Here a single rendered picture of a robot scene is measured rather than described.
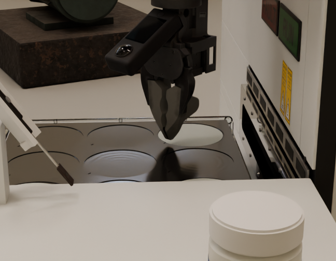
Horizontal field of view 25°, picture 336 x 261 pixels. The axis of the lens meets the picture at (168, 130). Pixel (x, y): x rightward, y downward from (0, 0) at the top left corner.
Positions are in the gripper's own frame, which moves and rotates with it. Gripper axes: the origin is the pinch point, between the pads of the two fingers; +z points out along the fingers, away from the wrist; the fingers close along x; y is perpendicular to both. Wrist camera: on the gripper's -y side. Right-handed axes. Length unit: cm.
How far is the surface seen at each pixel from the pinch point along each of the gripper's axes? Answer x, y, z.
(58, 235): -18.1, -37.3, -4.5
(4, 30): 303, 205, 65
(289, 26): -19.6, 0.1, -18.7
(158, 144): 0.9, -0.6, 2.0
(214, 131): -2.0, 9.4, 2.0
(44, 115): 224, 167, 93
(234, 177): -14.6, -3.2, 1.9
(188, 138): -0.7, 4.5, 2.0
